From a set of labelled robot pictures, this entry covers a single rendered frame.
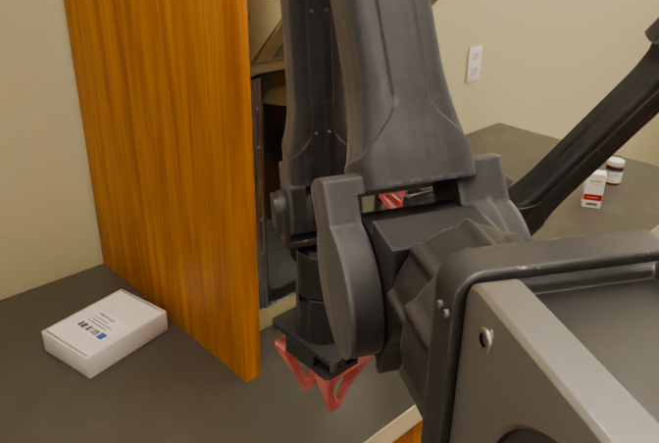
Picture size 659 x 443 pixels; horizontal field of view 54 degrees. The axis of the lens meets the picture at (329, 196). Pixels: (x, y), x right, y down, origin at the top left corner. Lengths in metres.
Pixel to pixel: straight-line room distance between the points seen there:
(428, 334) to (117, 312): 0.95
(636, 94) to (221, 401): 0.71
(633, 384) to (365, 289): 0.16
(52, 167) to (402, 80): 1.04
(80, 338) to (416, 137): 0.86
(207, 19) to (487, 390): 0.70
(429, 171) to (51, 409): 0.82
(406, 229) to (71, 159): 1.07
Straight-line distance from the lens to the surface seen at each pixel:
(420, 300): 0.26
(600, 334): 0.20
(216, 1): 0.82
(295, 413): 0.99
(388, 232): 0.31
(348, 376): 0.74
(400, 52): 0.35
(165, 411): 1.02
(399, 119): 0.34
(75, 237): 1.39
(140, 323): 1.13
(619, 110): 0.91
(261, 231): 1.03
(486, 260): 0.21
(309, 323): 0.68
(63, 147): 1.32
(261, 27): 0.89
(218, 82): 0.85
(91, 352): 1.09
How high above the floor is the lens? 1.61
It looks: 24 degrees down
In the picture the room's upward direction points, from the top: 1 degrees clockwise
